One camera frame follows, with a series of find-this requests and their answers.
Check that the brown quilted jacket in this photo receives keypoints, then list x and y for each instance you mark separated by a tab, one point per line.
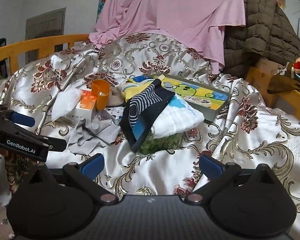
260	30

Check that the dark brown cloth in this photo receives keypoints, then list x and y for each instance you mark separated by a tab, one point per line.
282	83

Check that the green dotted container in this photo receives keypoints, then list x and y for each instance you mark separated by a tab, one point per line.
165	143

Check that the white dotted packet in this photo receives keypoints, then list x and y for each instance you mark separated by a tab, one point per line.
115	112

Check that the grey cloth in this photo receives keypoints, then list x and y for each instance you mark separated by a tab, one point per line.
90	140

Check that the orange white box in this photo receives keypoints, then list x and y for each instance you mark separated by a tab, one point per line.
86	102

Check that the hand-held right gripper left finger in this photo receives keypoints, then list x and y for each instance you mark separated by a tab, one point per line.
92	166

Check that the floral satin blanket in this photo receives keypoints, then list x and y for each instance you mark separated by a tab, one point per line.
152	175

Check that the beige crumpled cloth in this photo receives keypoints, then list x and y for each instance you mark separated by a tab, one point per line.
116	98

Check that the light wooden bed board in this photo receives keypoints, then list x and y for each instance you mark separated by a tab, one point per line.
290	100

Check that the orange wooden bed rail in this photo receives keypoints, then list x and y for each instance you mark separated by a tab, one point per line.
40	43

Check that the teal patterned poster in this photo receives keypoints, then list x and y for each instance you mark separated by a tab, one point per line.
102	5

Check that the black striped sock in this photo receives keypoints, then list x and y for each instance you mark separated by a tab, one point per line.
140	105

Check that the yellow striped towel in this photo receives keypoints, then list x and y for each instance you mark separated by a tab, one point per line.
130	90

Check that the orange plastic cup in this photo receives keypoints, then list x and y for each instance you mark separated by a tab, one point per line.
102	100

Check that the white quilted cloth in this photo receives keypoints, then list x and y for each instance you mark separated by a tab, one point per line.
175	120

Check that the cardboard box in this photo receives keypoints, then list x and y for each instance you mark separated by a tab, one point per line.
270	66

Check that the pink cloth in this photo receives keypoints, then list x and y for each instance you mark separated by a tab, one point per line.
165	10

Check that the white crumpled cloth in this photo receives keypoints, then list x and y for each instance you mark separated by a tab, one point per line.
65	102

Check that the cartoon picture tray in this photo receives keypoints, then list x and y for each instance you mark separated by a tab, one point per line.
207	97

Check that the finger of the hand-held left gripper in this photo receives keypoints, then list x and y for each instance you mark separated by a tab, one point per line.
56	145
22	120

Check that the grey door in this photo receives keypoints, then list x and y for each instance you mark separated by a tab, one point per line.
46	25

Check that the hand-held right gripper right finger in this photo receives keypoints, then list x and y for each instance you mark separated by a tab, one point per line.
211	166

